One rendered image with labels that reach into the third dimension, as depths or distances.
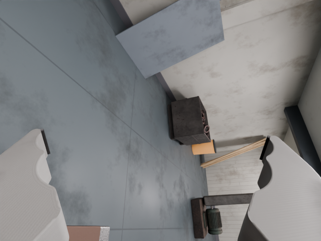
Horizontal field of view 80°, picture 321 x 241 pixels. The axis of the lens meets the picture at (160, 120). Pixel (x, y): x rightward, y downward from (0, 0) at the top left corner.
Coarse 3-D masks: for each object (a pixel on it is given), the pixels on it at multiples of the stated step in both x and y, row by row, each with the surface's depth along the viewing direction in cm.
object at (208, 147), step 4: (212, 140) 611; (196, 144) 622; (200, 144) 616; (204, 144) 609; (208, 144) 604; (212, 144) 599; (192, 148) 622; (196, 148) 616; (200, 148) 611; (204, 148) 606; (208, 148) 602; (212, 148) 598; (196, 152) 619; (200, 152) 615; (204, 152) 611; (208, 152) 608; (212, 152) 605
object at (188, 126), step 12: (168, 108) 447; (180, 108) 424; (192, 108) 414; (204, 108) 484; (180, 120) 416; (192, 120) 406; (204, 120) 462; (180, 132) 409; (192, 132) 399; (204, 132) 493; (180, 144) 489; (192, 144) 495
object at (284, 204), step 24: (264, 144) 11; (264, 168) 9; (288, 168) 8; (312, 168) 9; (264, 192) 7; (288, 192) 7; (312, 192) 7; (264, 216) 6; (288, 216) 6; (312, 216) 6; (240, 240) 7; (264, 240) 6; (288, 240) 6; (312, 240) 6
